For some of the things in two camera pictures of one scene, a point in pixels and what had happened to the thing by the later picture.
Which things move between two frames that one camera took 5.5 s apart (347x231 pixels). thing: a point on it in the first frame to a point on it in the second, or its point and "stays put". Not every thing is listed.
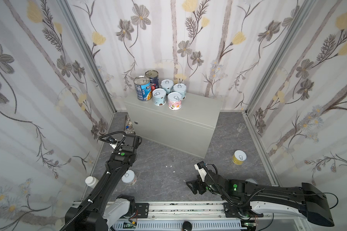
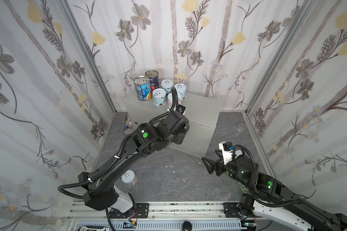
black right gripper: x=198 y=182 to x=217 y=167
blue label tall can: x=143 y=88 stays put
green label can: x=167 y=85 stays put
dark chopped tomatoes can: x=153 y=75 stays put
